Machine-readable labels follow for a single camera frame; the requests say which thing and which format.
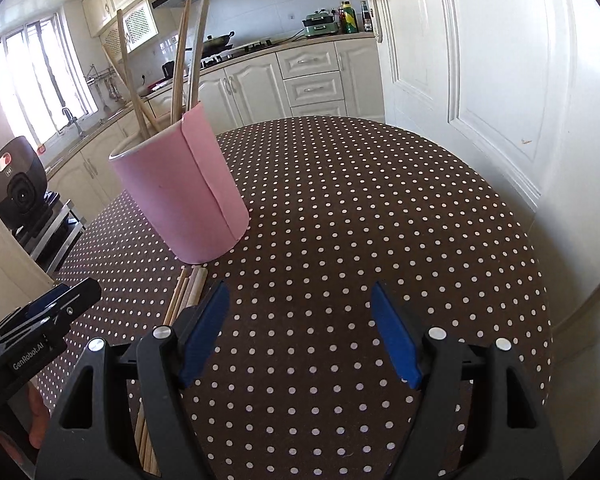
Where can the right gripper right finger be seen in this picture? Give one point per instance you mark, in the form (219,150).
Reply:
(478,415)

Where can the wooden chopstick on table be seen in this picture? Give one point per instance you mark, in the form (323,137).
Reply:
(140,432)
(190,296)
(147,455)

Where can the wok on stove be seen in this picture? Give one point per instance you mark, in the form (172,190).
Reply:
(214,45)

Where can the wall utensil rack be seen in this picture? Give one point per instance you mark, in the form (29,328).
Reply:
(103,83)

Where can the metal rack shelf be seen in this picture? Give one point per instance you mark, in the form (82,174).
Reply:
(49,237)

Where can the white door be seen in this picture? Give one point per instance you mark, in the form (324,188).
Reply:
(513,87)

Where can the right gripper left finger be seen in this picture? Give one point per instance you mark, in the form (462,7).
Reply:
(91,435)

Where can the window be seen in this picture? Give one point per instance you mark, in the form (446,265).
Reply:
(39,75)

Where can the black electric kettle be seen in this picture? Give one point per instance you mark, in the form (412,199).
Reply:
(168,69)

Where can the pink utensil cup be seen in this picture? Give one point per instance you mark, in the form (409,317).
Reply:
(181,182)

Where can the kitchen faucet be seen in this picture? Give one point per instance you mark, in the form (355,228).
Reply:
(73,121)

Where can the black tripod camera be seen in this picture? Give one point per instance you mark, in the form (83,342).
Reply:
(23,184)

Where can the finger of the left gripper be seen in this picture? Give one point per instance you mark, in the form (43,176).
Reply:
(49,316)

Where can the green electric cooker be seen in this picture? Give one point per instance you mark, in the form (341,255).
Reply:
(320,23)

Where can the brown polka dot tablecloth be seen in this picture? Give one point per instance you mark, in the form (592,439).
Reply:
(299,384)

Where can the person left hand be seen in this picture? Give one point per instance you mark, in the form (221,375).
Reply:
(40,416)

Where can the lower kitchen cabinets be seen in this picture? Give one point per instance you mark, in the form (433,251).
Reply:
(338,75)

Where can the green sauce bottle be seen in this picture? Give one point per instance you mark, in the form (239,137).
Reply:
(348,18)

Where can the gas stove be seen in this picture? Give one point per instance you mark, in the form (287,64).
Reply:
(235,52)

